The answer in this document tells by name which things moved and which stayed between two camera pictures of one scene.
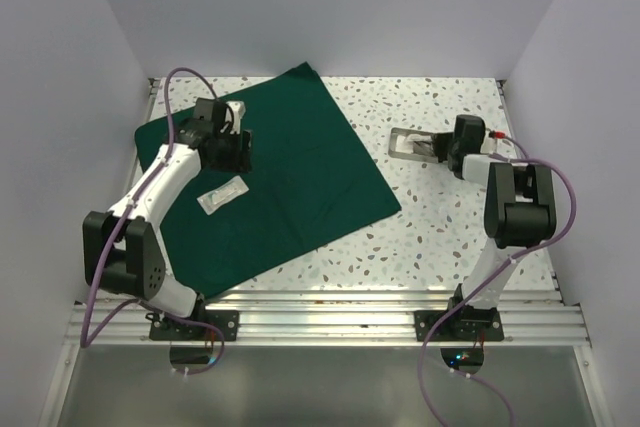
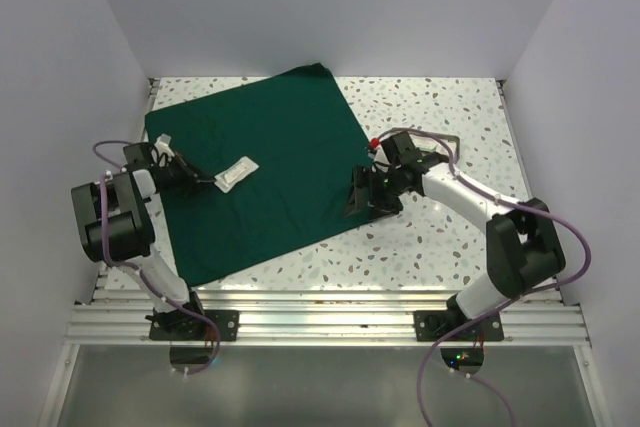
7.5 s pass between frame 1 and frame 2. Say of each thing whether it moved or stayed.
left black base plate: stayed
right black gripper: moved
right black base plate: stayed
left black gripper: moved
